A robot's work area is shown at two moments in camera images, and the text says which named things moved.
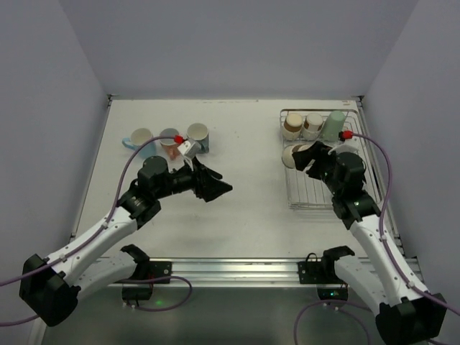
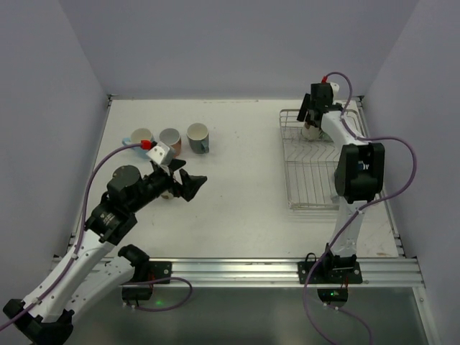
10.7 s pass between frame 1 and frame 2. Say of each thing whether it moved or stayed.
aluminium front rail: stayed
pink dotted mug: stayed
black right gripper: moved
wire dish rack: stayed
